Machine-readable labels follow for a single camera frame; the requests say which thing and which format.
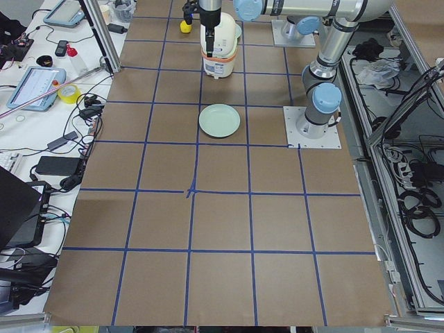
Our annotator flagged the yellow tape roll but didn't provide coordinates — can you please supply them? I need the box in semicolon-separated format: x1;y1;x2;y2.
58;84;81;104

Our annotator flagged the robot arm far from toy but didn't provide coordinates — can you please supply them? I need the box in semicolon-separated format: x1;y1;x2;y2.
258;0;393;139

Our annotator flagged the blue teach pendant near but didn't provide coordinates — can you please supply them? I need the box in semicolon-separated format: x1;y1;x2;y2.
6;67;66;108

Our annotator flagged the yellow toy potato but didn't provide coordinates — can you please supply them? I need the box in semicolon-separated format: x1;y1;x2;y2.
180;20;192;34

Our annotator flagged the black round tape roll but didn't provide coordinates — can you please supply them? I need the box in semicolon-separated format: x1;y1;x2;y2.
36;55;53;67

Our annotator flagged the robot arm near yellow toy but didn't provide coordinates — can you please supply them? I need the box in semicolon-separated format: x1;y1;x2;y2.
182;1;342;58

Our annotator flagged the green plate far from toy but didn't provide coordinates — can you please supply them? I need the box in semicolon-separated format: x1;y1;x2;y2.
198;104;241;138

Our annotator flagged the crumpled white cloth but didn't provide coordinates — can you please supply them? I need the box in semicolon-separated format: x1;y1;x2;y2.
356;59;400;89

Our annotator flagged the aluminium frame post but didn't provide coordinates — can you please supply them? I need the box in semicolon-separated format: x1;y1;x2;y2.
79;0;121;74

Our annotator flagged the red capped squeeze bottle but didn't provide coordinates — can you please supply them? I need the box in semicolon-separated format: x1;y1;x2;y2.
67;44;88;75

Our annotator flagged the white base plate toy side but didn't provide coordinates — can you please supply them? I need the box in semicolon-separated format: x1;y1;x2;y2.
271;19;316;48

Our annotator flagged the blue teach pendant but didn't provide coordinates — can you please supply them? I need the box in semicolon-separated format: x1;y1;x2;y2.
43;0;85;28
6;67;66;108

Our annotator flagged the black power brick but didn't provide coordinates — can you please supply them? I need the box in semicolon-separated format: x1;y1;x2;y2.
35;156;80;176

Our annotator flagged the green plate near yellow toy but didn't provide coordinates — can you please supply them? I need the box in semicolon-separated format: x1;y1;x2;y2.
235;24;242;38

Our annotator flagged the black phone device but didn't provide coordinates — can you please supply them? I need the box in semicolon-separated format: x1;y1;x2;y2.
55;40;69;57

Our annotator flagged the blue teach pendant far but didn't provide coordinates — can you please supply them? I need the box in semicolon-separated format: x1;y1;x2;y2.
43;0;85;28

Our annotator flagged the black laptop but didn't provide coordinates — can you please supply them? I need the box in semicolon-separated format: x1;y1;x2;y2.
1;168;51;250

